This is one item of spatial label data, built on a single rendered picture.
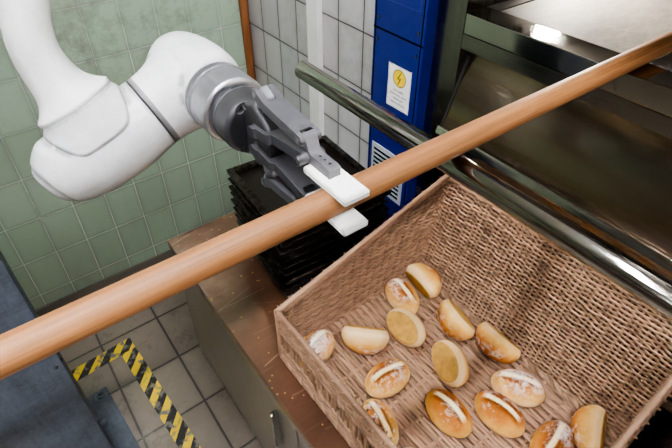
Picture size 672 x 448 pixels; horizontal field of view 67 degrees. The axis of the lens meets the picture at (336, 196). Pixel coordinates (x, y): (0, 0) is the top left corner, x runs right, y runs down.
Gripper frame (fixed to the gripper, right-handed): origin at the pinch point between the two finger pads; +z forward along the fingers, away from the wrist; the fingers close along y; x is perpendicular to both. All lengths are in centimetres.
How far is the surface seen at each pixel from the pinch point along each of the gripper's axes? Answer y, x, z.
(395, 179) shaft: -0.4, -6.3, 1.8
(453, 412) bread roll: 55, -21, 7
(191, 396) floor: 120, 9, -64
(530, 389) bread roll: 56, -36, 13
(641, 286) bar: 2.7, -16.4, 23.7
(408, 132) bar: 2.4, -16.7, -7.1
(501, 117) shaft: -1.4, -23.5, 1.1
